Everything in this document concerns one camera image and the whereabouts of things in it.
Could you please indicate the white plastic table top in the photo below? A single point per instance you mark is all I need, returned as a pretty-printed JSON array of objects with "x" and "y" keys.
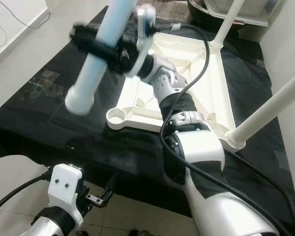
[{"x": 137, "y": 123}]

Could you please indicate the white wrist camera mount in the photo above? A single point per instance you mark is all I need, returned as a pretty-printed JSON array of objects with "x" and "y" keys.
[
  {"x": 146, "y": 24},
  {"x": 66, "y": 189}
]

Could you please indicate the dark metal wok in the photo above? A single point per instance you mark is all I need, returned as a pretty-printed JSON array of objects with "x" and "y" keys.
[{"x": 196, "y": 7}]

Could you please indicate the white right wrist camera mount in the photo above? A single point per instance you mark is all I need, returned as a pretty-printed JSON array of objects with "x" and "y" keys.
[{"x": 146, "y": 24}]

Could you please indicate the clear tape cross patch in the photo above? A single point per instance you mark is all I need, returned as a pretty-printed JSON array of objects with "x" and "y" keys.
[{"x": 44, "y": 83}]

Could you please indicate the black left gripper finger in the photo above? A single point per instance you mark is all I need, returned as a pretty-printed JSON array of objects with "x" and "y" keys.
[{"x": 112, "y": 186}]

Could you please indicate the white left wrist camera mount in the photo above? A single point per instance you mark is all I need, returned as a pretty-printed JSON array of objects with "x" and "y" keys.
[{"x": 66, "y": 189}]

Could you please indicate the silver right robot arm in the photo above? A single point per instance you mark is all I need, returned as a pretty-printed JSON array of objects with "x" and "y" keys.
[{"x": 167, "y": 81}]

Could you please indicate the black tablecloth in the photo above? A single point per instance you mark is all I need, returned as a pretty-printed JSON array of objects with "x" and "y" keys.
[{"x": 49, "y": 137}]

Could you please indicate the clear plastic storage box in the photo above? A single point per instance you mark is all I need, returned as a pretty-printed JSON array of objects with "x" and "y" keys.
[{"x": 241, "y": 10}]

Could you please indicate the beige low platform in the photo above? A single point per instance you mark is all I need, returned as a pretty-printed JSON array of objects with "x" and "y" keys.
[{"x": 167, "y": 5}]

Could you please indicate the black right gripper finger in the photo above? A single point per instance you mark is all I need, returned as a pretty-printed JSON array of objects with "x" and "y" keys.
[{"x": 98, "y": 43}]

